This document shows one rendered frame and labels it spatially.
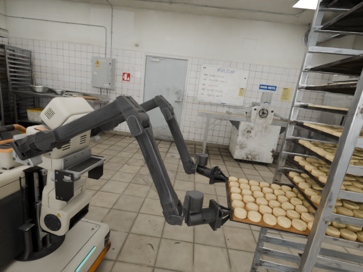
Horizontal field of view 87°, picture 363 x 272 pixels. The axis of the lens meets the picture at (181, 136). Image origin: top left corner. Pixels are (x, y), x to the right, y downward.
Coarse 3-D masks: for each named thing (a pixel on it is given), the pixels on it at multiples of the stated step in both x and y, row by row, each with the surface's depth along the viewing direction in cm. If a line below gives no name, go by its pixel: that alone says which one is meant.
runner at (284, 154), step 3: (282, 153) 105; (285, 153) 104; (288, 153) 104; (291, 153) 104; (294, 153) 104; (297, 153) 104; (282, 156) 105; (285, 156) 105; (291, 156) 104; (294, 156) 104; (300, 156) 103; (303, 156) 103; (306, 156) 103; (309, 156) 103; (312, 156) 102; (318, 159) 102
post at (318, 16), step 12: (312, 24) 92; (312, 36) 91; (300, 72) 97; (300, 96) 98; (288, 120) 102; (288, 132) 102; (288, 144) 103; (276, 168) 109; (276, 180) 109; (252, 264) 124
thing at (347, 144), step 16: (352, 112) 57; (352, 128) 57; (352, 144) 57; (336, 160) 60; (336, 176) 60; (336, 192) 61; (320, 208) 64; (320, 224) 64; (320, 240) 65; (304, 256) 69
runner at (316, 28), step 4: (316, 28) 90; (320, 28) 90; (320, 32) 90; (324, 32) 90; (328, 32) 89; (332, 32) 89; (336, 32) 88; (340, 32) 88; (344, 32) 87; (348, 32) 86; (352, 32) 86; (356, 32) 86; (360, 32) 86
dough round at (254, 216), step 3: (252, 210) 78; (249, 213) 76; (252, 213) 77; (255, 213) 77; (258, 213) 77; (249, 216) 76; (252, 216) 75; (255, 216) 75; (258, 216) 75; (252, 219) 75; (255, 219) 74; (258, 219) 74
